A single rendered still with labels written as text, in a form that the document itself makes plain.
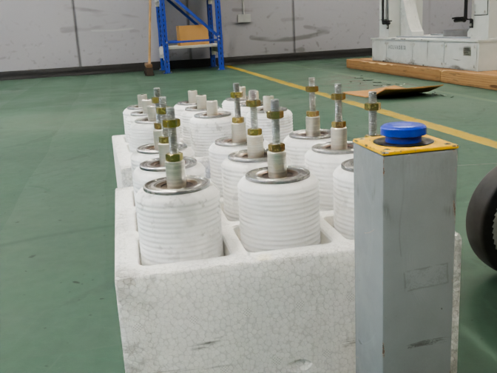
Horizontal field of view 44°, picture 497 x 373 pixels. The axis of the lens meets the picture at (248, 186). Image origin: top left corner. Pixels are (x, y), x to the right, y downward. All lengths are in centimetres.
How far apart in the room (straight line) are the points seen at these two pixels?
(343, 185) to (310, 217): 6
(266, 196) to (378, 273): 17
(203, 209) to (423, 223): 24
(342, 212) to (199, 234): 18
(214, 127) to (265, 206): 54
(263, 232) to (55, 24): 641
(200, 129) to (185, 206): 57
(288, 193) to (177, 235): 13
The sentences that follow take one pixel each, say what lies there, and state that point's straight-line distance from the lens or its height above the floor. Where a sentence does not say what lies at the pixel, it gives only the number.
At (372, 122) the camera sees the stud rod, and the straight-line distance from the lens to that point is 74.
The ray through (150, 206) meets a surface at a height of 24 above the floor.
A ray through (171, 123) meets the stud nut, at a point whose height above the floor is 32.
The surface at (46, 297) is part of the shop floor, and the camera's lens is 110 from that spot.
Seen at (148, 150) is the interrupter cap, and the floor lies 25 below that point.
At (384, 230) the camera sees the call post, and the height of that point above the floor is 25.
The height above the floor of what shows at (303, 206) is 22.
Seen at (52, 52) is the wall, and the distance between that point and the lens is 704.
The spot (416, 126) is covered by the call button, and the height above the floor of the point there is 33.
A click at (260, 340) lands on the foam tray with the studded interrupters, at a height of 9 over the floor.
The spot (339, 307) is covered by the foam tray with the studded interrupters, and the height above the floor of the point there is 11.
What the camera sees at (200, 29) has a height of 40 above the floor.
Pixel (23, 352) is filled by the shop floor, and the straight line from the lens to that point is 94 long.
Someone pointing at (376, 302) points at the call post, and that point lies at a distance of 59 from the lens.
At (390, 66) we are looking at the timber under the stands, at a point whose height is 6.
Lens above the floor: 42
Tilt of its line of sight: 15 degrees down
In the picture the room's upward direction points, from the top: 3 degrees counter-clockwise
